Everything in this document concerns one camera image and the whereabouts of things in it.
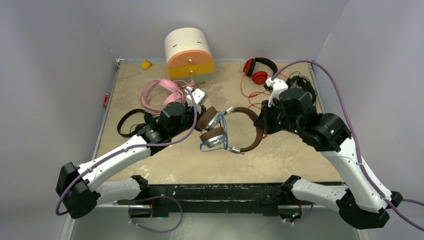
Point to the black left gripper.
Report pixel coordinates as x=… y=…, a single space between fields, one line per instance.
x=198 y=115

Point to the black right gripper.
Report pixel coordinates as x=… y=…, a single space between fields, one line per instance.
x=264 y=121

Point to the red black headphones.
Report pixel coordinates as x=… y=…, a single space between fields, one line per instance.
x=258 y=77

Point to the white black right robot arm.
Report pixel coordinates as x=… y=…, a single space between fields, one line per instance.
x=363 y=201

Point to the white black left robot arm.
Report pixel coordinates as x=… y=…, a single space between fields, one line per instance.
x=81 y=188

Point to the black headphones right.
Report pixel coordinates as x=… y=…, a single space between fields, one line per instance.
x=303 y=83

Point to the pink headphones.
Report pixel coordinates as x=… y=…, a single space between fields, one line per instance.
x=168 y=90

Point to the cream orange yellow drawer box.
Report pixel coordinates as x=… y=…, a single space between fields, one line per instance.
x=188 y=56

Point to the small yellow block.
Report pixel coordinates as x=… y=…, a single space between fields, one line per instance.
x=145 y=65

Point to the small red clip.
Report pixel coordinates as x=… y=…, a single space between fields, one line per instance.
x=105 y=100

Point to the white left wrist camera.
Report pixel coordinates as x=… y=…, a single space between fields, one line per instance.
x=195 y=96

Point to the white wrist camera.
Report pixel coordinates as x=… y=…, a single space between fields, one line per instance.
x=275 y=87
x=195 y=96

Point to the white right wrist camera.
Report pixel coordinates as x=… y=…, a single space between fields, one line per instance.
x=275 y=87

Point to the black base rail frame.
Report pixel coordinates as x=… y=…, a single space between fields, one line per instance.
x=219 y=198

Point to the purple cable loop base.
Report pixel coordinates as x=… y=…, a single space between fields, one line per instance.
x=160 y=213

